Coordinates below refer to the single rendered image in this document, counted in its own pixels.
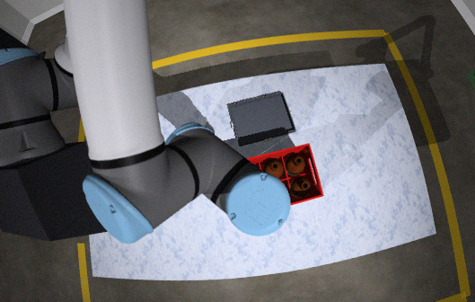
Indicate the red crate with dividers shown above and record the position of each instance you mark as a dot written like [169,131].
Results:
[281,155]

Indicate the orange-brown bottle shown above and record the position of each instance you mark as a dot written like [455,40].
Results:
[294,165]
[274,167]

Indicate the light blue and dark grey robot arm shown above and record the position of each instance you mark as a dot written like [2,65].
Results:
[137,183]

